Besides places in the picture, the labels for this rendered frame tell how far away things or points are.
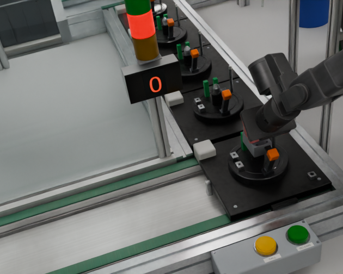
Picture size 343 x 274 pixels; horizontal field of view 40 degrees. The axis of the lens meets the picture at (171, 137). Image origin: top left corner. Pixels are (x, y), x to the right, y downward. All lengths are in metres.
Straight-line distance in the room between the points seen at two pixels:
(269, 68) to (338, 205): 0.35
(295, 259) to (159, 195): 0.36
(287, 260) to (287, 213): 0.11
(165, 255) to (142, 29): 0.46
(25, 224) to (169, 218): 0.35
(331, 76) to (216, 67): 0.75
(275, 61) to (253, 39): 1.01
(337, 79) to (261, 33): 1.15
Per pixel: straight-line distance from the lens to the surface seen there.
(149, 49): 0.97
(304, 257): 0.99
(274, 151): 1.00
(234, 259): 0.95
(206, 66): 1.47
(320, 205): 1.06
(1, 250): 1.17
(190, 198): 1.13
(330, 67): 0.80
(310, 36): 1.88
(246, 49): 1.81
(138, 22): 0.94
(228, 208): 1.02
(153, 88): 1.01
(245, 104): 1.31
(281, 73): 0.86
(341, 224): 1.10
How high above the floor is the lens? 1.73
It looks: 38 degrees down
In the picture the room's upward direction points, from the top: 10 degrees counter-clockwise
